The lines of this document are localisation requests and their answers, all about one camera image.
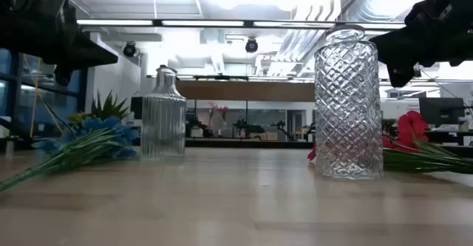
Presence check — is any potted artificial succulent plant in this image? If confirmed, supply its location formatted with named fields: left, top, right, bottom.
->
left=68, top=89, right=133, bottom=131

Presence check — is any black ceiling spotlight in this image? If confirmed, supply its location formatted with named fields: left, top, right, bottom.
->
left=245, top=37, right=259, bottom=54
left=122, top=41, right=138, bottom=58

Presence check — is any black computer monitor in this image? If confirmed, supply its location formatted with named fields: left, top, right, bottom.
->
left=419, top=97, right=466, bottom=127

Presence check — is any long ceiling light strip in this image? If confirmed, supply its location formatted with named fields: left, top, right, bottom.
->
left=75, top=18, right=407, bottom=31

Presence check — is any silver ceiling air duct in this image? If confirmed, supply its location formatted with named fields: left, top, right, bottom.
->
left=273, top=0, right=407, bottom=73

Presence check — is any silver metal post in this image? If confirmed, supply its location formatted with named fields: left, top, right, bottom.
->
left=4, top=137, right=16, bottom=157

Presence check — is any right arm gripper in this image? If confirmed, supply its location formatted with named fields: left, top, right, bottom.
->
left=369, top=0, right=473, bottom=89

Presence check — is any small dark monitor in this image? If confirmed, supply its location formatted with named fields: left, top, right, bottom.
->
left=130, top=96, right=144, bottom=120

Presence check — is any yellow cord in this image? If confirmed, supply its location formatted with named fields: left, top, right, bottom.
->
left=30, top=55, right=43, bottom=129
left=38, top=90, right=64, bottom=136

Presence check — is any red artificial flower bunch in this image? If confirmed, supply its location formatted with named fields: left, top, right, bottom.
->
left=307, top=109, right=473, bottom=175

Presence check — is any blue artificial flower bunch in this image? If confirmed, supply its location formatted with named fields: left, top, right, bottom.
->
left=0, top=116, right=140, bottom=194

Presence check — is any ribbed clear glass vase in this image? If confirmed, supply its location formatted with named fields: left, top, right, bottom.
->
left=140, top=64, right=188, bottom=159

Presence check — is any diamond-pattern clear glass vase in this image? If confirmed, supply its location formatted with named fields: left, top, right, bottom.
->
left=313, top=24, right=384, bottom=181

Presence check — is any black office desk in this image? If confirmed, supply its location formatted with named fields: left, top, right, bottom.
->
left=424, top=129, right=473, bottom=146

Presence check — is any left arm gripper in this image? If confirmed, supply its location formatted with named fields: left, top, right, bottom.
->
left=0, top=0, right=119, bottom=89

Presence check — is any black table edge rail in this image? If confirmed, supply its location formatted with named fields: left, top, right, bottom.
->
left=131, top=137, right=473, bottom=158

